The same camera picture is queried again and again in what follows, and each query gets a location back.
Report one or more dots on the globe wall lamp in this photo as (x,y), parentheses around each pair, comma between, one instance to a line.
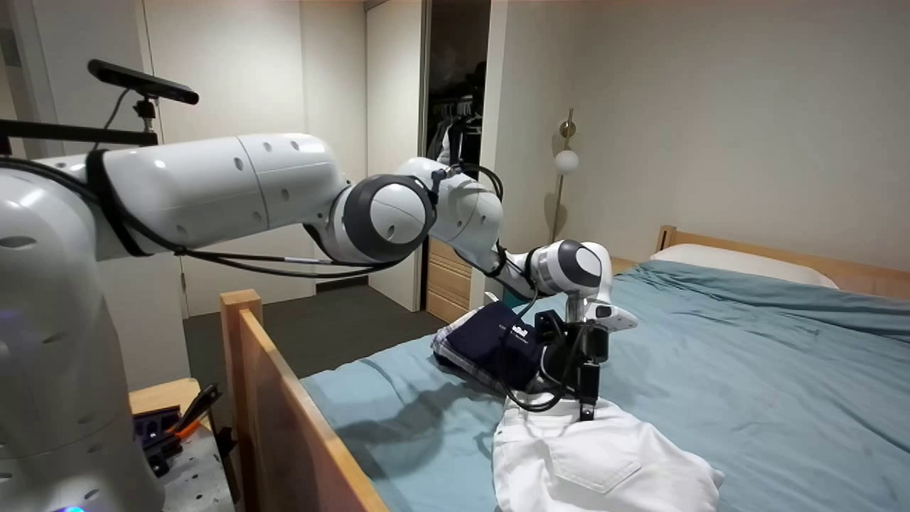
(563,164)

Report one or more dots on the light blue bed sheet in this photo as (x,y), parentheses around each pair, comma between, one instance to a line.
(801,396)

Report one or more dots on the small wooden side table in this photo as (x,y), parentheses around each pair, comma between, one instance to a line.
(161,396)

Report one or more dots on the wooden bed frame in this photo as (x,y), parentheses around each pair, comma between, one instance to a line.
(293,460)

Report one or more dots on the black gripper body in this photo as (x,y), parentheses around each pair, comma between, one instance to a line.
(570,344)

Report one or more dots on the wooden dresser drawers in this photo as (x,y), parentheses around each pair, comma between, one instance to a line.
(448,283)

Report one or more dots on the white shorts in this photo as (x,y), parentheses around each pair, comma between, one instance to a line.
(553,461)

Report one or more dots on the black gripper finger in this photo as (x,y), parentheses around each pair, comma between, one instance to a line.
(586,387)
(566,381)

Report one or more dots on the white room door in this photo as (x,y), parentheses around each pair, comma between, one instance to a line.
(242,57)

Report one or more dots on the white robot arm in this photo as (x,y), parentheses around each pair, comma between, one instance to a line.
(67,427)

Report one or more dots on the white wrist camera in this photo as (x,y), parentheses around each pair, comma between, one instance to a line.
(610,316)

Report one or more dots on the white pillow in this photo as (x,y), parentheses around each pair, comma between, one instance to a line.
(742,263)

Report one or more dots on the navy folded shirt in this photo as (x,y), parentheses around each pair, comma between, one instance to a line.
(489,344)

